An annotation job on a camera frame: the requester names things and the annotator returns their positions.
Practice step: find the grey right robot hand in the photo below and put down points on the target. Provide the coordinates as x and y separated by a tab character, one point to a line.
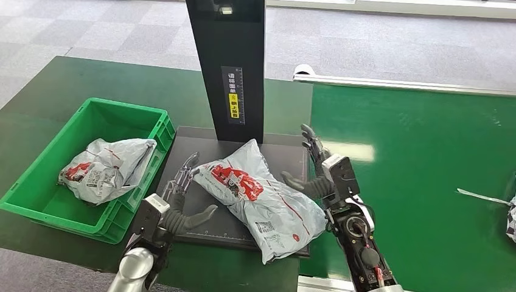
318	187

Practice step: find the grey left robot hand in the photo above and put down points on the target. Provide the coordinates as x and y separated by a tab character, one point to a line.
178	203

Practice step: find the grey red-printed mailer package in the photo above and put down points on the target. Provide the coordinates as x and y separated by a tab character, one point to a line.
262	201

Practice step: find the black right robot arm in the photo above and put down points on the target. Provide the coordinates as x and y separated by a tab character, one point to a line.
363	250

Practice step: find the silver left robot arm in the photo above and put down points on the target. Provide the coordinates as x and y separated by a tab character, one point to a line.
133	270

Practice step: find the black weighing device with column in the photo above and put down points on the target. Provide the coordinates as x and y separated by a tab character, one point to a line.
238	60

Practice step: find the grey black-printed mailer package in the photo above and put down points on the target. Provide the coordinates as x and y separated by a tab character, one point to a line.
512	221

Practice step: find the crumpled grey mailer bag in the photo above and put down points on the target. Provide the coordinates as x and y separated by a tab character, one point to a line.
105	169

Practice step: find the green belt conveyor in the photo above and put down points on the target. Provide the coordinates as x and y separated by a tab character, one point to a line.
423	181

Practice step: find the black yellow label sticker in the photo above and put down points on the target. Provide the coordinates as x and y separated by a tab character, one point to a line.
234	96

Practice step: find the green plastic crate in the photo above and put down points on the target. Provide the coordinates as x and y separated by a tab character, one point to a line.
44	193

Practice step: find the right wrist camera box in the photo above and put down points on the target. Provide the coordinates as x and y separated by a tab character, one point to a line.
342	177

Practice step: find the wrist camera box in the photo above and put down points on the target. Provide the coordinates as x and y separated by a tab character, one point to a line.
342	177
148	217

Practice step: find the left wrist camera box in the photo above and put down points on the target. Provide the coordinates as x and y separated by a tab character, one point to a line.
148	217

